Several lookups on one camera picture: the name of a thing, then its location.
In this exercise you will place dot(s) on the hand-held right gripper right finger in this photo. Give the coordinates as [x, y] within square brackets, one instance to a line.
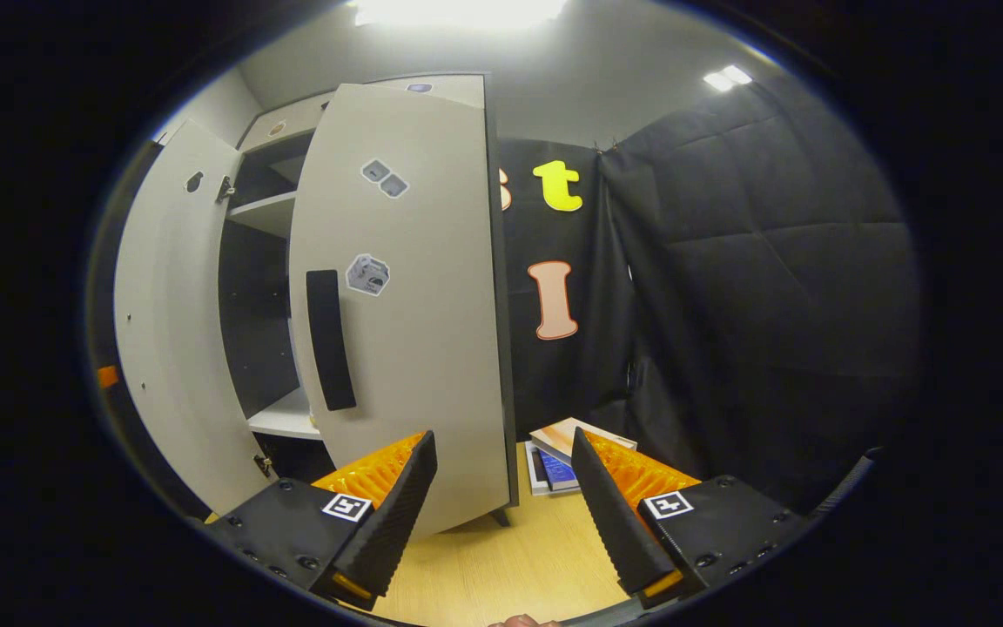
[610, 522]

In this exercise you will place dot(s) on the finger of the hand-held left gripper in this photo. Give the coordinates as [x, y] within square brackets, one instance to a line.
[108, 377]

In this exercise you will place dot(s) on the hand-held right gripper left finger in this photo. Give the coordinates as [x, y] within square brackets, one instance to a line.
[393, 527]

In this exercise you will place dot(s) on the white shoe cabinet door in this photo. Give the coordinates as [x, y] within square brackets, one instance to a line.
[171, 305]
[432, 348]

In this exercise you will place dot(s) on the white shoe cabinet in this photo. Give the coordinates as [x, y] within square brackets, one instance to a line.
[258, 296]

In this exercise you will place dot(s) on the white book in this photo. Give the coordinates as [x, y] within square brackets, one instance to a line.
[558, 433]

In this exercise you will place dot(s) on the black backdrop cloth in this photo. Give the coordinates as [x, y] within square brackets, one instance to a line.
[771, 261]

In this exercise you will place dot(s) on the small ceiling light panel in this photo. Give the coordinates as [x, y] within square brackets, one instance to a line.
[728, 78]

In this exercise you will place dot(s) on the large ceiling light panel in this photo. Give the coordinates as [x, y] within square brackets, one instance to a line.
[458, 10]

